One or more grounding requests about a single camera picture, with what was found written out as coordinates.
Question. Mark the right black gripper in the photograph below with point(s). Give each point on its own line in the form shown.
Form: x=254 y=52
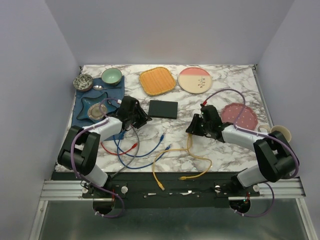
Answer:
x=193 y=128

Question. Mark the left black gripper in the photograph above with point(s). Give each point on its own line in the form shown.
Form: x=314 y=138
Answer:
x=141 y=122

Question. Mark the black network switch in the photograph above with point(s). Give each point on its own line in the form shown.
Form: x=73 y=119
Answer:
x=163 y=109

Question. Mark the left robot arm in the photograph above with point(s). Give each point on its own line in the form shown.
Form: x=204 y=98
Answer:
x=80 y=148

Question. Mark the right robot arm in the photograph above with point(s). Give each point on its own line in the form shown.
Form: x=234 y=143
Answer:
x=275 y=158

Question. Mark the blue cloth placemat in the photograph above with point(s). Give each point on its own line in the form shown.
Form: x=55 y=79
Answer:
x=112 y=94

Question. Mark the orange woven square tray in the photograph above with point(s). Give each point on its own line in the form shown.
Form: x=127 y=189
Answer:
x=157 y=81

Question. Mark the blue star-shaped dish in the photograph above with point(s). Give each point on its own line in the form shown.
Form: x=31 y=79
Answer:
x=87 y=102

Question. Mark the small round saucer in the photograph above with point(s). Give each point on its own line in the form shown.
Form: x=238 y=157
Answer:
x=97 y=111

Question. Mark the green ceramic bowl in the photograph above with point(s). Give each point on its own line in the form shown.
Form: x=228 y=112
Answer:
x=111 y=76

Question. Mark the pink and cream plate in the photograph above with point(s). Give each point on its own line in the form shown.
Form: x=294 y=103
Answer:
x=195 y=80

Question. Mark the silver metal spoon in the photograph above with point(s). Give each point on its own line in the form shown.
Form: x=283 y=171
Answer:
x=100 y=88

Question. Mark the pink dotted plate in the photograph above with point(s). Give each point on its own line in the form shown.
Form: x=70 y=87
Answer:
x=247 y=120

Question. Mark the patterned small bowl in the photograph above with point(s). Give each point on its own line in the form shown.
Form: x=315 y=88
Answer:
x=83 y=82

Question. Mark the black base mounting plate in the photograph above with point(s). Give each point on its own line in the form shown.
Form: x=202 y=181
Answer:
x=139 y=190

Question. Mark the cream ceramic mug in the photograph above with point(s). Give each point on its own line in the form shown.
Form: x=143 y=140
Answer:
x=282 y=129

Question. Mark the aluminium rail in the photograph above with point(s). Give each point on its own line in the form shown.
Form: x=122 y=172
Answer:
x=71 y=190

